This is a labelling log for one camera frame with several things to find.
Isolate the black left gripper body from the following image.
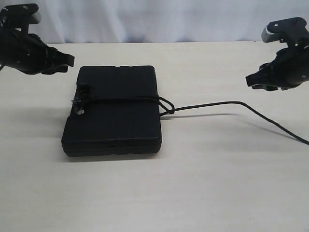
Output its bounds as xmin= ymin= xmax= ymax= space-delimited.
xmin=0 ymin=31 xmax=47 ymax=74

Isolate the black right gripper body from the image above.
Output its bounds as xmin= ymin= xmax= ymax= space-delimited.
xmin=270 ymin=46 xmax=309 ymax=91

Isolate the black braided rope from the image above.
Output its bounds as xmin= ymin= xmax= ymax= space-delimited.
xmin=70 ymin=83 xmax=309 ymax=146

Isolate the black plastic carrying case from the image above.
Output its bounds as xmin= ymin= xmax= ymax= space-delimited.
xmin=61 ymin=65 xmax=162 ymax=157

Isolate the white backdrop curtain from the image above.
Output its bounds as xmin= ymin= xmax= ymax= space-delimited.
xmin=0 ymin=0 xmax=309 ymax=44

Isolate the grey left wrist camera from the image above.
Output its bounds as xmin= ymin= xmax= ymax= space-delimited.
xmin=0 ymin=3 xmax=42 ymax=33

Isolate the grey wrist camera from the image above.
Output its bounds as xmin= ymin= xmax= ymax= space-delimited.
xmin=261 ymin=17 xmax=309 ymax=46
xmin=0 ymin=3 xmax=42 ymax=33

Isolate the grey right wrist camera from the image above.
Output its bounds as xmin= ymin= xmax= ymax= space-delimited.
xmin=261 ymin=17 xmax=309 ymax=46

